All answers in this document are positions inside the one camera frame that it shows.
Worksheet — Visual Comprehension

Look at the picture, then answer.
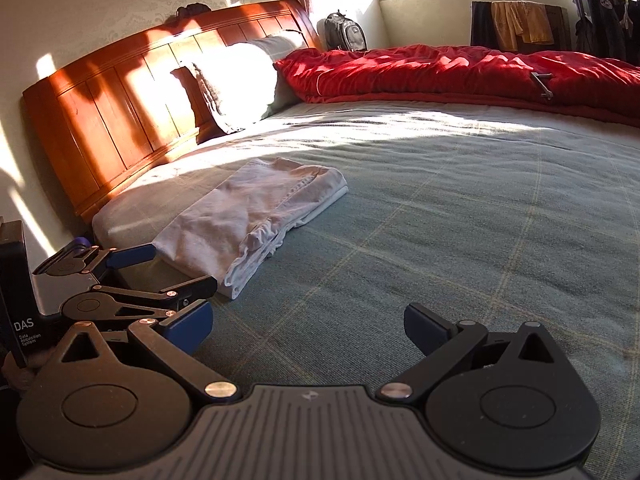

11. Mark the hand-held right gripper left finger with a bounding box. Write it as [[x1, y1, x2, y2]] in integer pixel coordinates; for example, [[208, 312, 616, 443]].
[[59, 299, 240, 405]]

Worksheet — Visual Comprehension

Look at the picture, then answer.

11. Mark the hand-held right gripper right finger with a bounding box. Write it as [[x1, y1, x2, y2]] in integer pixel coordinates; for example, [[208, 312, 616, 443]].
[[375, 302, 558, 405]]

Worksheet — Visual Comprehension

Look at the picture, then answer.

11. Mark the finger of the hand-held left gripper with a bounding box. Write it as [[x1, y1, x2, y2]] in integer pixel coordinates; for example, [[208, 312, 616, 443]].
[[80, 243, 157, 281], [60, 275, 219, 323]]

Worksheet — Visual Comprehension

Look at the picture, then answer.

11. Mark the white printed t-shirt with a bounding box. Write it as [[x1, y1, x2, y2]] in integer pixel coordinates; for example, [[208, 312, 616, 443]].
[[151, 156, 349, 302]]

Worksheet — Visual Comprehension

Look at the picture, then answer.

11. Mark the person's left hand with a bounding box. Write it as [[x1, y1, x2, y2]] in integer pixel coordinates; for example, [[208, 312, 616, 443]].
[[0, 347, 53, 393]]

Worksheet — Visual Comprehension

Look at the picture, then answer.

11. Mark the wooden headboard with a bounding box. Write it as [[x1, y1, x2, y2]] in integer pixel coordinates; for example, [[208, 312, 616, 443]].
[[21, 0, 321, 223]]

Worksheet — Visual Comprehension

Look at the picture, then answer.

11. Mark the white pillow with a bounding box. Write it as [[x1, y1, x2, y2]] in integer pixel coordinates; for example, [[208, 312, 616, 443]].
[[171, 30, 308, 135]]

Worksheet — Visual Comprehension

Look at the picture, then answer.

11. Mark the red quilt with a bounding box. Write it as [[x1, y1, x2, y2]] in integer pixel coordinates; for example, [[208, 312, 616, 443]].
[[273, 44, 640, 128]]

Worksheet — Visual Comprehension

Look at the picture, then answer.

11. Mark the small metal clamp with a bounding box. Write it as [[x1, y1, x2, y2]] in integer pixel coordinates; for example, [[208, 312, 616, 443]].
[[529, 72, 555, 101]]

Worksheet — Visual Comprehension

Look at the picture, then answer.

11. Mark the grey black backpack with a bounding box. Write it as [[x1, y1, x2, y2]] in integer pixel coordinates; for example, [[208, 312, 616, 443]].
[[322, 10, 369, 53]]

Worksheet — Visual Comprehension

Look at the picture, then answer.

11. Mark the black draped garment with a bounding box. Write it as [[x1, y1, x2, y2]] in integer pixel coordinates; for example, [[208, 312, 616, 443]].
[[470, 1, 497, 50]]

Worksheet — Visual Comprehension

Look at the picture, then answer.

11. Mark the small dark hanging garment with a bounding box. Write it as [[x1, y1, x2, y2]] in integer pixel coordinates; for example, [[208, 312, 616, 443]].
[[572, 17, 596, 55]]

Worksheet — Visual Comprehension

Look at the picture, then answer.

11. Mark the black jacket with round patch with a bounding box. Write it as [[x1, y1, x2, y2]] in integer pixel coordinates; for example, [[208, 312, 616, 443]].
[[582, 0, 636, 63]]

